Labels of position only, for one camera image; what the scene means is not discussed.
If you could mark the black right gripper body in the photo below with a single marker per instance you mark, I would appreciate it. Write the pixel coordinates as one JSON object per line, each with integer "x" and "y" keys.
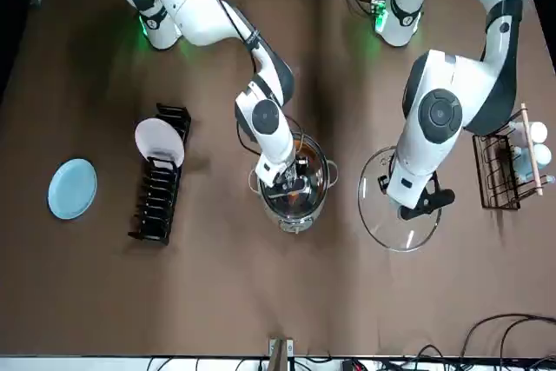
{"x": 295, "y": 171}

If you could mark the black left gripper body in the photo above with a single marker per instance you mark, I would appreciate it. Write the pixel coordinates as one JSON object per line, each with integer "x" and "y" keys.
{"x": 436, "y": 201}

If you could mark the glass pot lid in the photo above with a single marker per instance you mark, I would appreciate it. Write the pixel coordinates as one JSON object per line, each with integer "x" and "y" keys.
{"x": 391, "y": 232}

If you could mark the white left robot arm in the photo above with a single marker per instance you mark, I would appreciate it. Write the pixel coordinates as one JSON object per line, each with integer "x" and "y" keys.
{"x": 434, "y": 149}

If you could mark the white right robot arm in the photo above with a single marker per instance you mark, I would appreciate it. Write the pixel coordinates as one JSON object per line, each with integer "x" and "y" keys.
{"x": 204, "y": 15}

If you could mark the stainless steel pot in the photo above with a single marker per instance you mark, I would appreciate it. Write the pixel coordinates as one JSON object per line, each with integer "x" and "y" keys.
{"x": 321, "y": 180}

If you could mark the white plate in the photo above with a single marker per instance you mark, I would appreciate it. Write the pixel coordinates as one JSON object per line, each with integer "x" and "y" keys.
{"x": 158, "y": 138}

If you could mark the light blue plate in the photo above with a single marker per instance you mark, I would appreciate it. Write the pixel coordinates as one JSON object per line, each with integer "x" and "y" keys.
{"x": 71, "y": 188}

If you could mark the light blue cup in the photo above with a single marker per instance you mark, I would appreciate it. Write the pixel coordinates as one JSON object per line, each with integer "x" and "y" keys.
{"x": 542, "y": 156}

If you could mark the white cup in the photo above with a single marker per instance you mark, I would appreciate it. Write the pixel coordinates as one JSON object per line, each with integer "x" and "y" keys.
{"x": 538, "y": 131}

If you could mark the black dish rack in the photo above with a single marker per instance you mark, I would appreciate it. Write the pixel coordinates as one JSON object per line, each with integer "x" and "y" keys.
{"x": 152, "y": 206}

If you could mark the aluminium camera post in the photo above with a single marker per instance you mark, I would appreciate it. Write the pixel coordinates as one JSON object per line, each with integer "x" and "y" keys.
{"x": 280, "y": 353}

